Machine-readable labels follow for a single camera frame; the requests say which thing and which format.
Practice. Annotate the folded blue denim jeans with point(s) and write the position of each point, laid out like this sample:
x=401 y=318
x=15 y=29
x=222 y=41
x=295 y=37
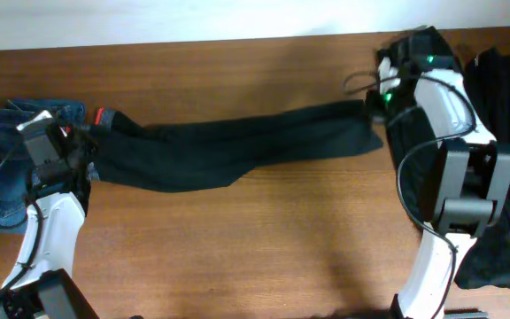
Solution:
x=15 y=163

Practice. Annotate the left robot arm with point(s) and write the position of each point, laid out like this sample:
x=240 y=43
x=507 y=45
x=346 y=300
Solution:
x=40 y=284

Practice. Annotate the black trousers pile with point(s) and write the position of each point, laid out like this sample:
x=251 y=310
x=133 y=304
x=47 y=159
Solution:
x=414 y=152

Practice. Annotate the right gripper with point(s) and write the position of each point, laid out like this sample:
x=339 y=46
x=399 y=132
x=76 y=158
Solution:
x=377 y=109

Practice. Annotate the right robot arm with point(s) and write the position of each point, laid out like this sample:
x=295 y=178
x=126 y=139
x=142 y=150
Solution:
x=463 y=172

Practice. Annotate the black leggings red grey waistband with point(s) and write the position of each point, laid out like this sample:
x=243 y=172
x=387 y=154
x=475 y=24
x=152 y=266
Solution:
x=214 y=154

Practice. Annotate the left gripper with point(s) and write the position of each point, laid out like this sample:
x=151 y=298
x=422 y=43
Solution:
x=80 y=144

